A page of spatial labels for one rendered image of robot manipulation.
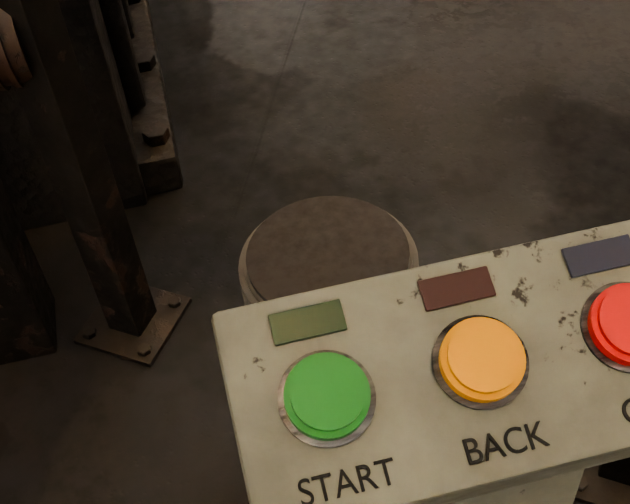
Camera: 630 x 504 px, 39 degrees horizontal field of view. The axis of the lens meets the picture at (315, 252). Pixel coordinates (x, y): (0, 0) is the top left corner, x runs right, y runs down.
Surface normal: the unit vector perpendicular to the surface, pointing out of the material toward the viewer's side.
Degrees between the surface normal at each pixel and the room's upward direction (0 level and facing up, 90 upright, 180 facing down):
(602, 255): 20
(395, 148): 0
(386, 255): 0
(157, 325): 0
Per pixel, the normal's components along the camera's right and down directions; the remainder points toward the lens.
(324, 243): -0.07, -0.67
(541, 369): 0.02, -0.39
